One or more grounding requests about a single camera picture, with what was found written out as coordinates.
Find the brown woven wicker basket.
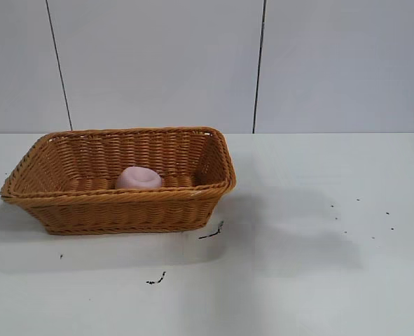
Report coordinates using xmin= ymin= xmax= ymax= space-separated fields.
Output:
xmin=0 ymin=126 xmax=238 ymax=236

